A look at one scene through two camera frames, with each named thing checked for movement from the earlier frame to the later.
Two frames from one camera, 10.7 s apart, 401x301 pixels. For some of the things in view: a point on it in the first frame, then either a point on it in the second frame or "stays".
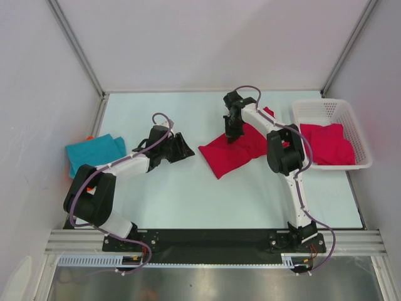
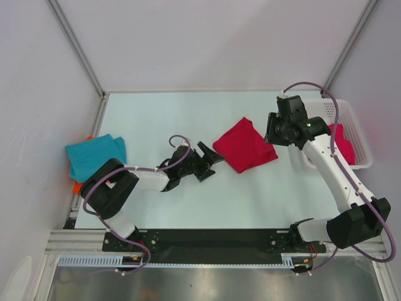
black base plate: x=215 y=246 stays
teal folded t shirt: x=96 y=152 stays
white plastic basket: x=321 y=112 stays
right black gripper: x=232 y=135 → x=270 y=137
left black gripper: x=182 y=150 → x=209 y=158
